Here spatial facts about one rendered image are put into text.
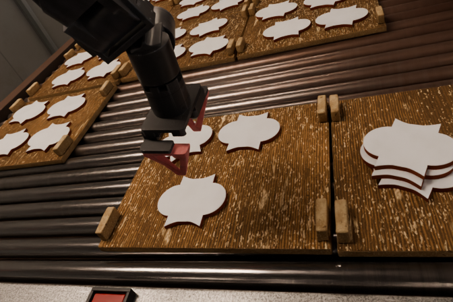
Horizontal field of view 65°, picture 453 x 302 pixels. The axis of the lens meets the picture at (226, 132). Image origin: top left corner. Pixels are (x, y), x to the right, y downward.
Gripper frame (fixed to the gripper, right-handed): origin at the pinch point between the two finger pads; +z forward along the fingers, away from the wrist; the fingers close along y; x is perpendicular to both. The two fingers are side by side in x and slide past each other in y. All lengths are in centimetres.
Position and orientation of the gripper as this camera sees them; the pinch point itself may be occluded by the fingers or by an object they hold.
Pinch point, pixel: (189, 147)
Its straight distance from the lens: 57.9
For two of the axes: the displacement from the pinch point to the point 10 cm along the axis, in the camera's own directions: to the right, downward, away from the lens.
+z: 2.0, 7.1, 6.8
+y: -1.9, 7.0, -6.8
